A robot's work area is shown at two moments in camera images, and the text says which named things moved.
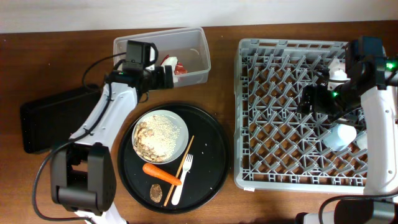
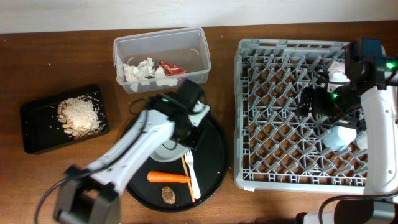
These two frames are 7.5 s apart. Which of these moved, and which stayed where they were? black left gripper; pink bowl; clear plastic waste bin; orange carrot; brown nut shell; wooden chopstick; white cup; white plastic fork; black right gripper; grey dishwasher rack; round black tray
Moved: brown nut shell; black left gripper; wooden chopstick; orange carrot; white plastic fork
Stayed: black right gripper; clear plastic waste bin; grey dishwasher rack; round black tray; pink bowl; white cup
